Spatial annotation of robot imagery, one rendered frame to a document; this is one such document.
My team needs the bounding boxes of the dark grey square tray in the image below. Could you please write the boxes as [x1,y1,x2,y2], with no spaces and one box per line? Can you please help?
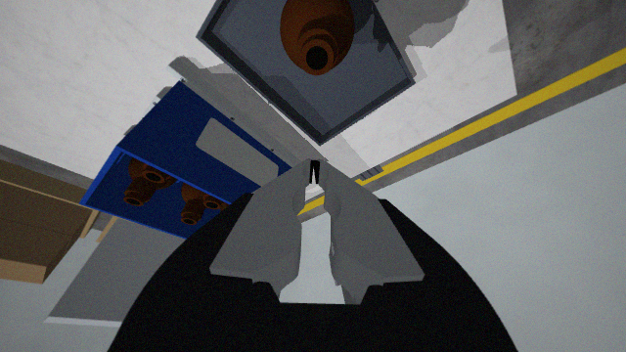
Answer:
[196,0,416,146]

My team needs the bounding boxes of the dark blue box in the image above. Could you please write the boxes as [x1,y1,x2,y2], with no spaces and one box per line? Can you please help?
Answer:
[95,80,292,240]

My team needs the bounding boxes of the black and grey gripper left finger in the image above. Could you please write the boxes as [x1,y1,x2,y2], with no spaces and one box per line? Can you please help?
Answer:
[107,158,314,352]

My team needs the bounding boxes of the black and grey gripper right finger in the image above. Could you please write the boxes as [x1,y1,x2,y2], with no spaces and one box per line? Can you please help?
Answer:
[314,159,518,352]

